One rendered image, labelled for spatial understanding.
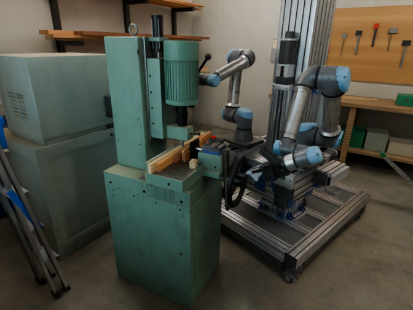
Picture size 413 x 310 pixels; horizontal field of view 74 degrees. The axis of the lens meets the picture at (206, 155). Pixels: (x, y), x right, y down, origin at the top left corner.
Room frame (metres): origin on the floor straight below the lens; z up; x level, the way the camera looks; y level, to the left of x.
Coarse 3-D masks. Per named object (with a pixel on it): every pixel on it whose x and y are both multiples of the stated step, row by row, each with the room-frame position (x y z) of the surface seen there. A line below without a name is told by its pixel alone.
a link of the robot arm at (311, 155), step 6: (306, 150) 1.12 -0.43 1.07; (312, 150) 1.10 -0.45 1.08; (318, 150) 1.11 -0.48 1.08; (294, 156) 1.13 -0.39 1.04; (300, 156) 1.11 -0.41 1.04; (306, 156) 1.10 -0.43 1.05; (312, 156) 1.09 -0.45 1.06; (318, 156) 1.08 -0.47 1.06; (294, 162) 1.12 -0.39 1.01; (300, 162) 1.11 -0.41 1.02; (306, 162) 1.10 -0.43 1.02; (312, 162) 1.09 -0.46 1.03
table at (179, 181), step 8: (168, 168) 1.28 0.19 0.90; (176, 168) 1.28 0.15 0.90; (184, 168) 1.28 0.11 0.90; (200, 168) 1.30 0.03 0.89; (152, 176) 1.20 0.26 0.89; (160, 176) 1.19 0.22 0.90; (168, 176) 1.19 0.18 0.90; (176, 176) 1.19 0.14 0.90; (184, 176) 1.19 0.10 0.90; (192, 176) 1.22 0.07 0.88; (200, 176) 1.30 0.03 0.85; (208, 176) 1.31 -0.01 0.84; (216, 176) 1.29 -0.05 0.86; (152, 184) 1.21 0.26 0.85; (160, 184) 1.19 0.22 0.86; (168, 184) 1.16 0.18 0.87; (176, 184) 1.15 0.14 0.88; (184, 184) 1.15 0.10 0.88
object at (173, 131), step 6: (168, 126) 1.46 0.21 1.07; (174, 126) 1.46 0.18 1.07; (186, 126) 1.46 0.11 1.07; (192, 126) 1.47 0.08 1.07; (168, 132) 1.46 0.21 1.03; (174, 132) 1.45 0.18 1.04; (180, 132) 1.43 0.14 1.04; (186, 132) 1.42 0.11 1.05; (192, 132) 1.47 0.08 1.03; (174, 138) 1.45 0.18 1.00; (180, 138) 1.43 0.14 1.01; (186, 138) 1.42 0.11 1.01
